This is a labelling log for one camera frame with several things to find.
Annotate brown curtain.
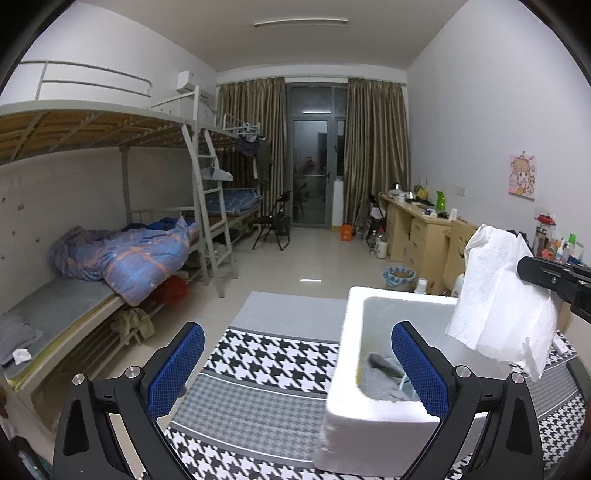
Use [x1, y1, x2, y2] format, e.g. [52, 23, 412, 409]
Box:
[345, 78, 411, 222]
[217, 78, 288, 227]

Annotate hanging dark clothes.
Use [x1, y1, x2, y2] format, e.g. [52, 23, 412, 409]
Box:
[238, 136, 273, 185]

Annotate white paper tissue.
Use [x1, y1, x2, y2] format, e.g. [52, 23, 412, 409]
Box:
[445, 224, 559, 381]

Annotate cartoon wall poster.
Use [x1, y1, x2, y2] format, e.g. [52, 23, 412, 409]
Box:
[508, 152, 539, 199]

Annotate white air conditioner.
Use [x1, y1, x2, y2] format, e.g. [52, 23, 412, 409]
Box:
[176, 70, 215, 100]

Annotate white foam box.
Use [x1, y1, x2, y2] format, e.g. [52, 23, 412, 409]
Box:
[311, 286, 573, 476]

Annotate cluster of toiletry bottles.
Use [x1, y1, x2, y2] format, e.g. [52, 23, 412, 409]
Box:
[533, 210, 586, 267]

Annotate beige cloth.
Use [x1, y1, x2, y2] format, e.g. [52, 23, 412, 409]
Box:
[111, 308, 155, 344]

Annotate ceiling tube light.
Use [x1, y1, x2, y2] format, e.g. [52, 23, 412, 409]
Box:
[253, 17, 348, 27]

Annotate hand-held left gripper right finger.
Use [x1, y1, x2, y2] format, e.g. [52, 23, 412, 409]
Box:
[390, 322, 546, 480]

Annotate black folding chair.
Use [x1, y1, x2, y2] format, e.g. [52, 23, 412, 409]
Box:
[252, 190, 293, 252]

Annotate wooden chair with smile cutout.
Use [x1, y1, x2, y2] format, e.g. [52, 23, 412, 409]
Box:
[443, 220, 478, 296]

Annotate white bunk bed ladder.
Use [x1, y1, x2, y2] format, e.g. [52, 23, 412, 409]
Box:
[181, 122, 240, 287]

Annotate glass balcony door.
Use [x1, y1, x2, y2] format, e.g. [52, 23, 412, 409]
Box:
[286, 83, 348, 229]

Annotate blue trash bin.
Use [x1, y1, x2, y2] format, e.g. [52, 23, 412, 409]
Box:
[383, 265, 416, 291]

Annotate houndstooth table mat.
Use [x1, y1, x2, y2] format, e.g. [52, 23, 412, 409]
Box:
[157, 325, 591, 480]

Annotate white remote control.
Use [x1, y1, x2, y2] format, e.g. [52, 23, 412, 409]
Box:
[551, 335, 578, 357]

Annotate white metal bunk bed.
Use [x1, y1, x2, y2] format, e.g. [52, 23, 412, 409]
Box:
[196, 88, 266, 259]
[0, 60, 241, 416]

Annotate grey sock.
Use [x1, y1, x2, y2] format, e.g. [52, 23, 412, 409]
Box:
[360, 353, 419, 402]

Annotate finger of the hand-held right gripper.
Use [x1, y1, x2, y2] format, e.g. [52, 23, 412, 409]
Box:
[517, 256, 576, 291]

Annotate grey pillow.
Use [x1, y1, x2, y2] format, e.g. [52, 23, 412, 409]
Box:
[0, 309, 40, 365]

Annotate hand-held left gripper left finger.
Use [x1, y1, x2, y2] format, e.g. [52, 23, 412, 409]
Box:
[52, 322, 205, 480]

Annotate blue checked quilt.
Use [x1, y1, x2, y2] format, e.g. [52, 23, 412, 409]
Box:
[48, 217, 199, 306]

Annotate light wooden desk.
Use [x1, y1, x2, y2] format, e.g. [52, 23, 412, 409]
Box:
[379, 193, 478, 278]

